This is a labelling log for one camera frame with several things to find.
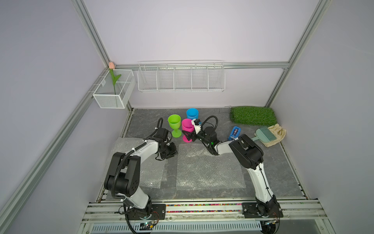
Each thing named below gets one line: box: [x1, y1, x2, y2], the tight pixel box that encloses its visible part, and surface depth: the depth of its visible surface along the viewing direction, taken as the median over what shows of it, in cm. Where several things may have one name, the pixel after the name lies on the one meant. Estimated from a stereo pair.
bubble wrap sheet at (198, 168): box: [176, 142, 247, 190], surface depth 88 cm
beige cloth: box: [259, 123, 287, 148], surface depth 106 cm
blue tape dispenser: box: [227, 126, 242, 141], surface depth 104 cm
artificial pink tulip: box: [108, 60, 122, 95], surface depth 92 cm
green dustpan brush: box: [250, 125, 277, 143], surface depth 104 cm
